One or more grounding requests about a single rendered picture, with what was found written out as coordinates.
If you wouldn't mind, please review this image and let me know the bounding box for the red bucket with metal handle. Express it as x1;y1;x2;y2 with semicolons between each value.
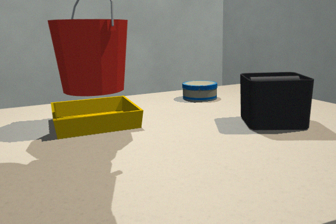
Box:
48;0;128;97

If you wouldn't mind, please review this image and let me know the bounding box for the yellow rectangular tray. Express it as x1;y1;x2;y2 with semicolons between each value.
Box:
51;96;143;139

